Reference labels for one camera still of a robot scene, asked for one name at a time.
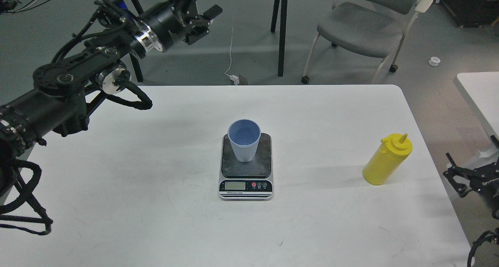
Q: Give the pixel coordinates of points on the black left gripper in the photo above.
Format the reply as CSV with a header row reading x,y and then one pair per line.
x,y
173,21

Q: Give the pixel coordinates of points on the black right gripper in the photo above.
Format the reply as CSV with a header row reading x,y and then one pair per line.
x,y
484,180

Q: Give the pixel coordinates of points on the yellow squeeze bottle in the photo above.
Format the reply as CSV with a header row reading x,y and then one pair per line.
x,y
392,152

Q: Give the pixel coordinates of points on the blue ribbed plastic cup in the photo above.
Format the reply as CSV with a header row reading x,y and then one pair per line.
x,y
244,136

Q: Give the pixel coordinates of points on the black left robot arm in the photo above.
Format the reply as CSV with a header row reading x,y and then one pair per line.
x,y
84,73

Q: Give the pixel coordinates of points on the digital kitchen scale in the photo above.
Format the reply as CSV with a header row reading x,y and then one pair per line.
x,y
247,181

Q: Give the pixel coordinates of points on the white side table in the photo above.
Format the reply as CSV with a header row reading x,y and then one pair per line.
x,y
481,92

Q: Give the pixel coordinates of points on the small white spool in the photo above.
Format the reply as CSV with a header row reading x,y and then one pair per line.
x,y
434,61

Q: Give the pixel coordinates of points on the grey office chair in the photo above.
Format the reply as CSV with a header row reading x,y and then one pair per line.
x,y
365,31

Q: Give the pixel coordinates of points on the black equipment case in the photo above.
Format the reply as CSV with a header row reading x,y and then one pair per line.
x,y
472,13

